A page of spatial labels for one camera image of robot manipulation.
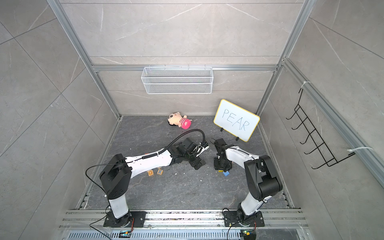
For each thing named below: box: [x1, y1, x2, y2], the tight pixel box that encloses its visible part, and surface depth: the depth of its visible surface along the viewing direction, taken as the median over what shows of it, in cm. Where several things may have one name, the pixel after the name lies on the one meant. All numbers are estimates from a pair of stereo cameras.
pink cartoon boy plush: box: [167, 111, 193, 130], surface depth 110 cm
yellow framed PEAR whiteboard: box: [213, 99, 261, 143], surface depth 103 cm
